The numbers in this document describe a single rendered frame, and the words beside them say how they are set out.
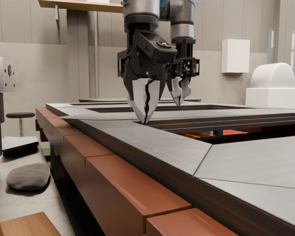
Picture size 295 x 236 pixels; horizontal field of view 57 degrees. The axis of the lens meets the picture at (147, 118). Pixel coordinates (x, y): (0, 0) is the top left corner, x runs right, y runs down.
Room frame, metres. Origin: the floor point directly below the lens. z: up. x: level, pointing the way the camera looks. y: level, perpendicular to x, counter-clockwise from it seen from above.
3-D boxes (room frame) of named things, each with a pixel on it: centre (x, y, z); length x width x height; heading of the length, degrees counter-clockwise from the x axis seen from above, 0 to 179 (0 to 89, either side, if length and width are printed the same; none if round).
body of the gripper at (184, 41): (0.90, -0.11, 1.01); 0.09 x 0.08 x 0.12; 25
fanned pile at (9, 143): (1.05, 0.49, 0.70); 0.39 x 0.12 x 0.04; 25
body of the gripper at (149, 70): (0.59, 0.02, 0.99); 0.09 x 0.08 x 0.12; 25
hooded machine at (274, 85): (4.73, -2.18, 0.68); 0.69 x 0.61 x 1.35; 105
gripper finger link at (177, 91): (0.89, -0.10, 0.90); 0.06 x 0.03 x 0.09; 25
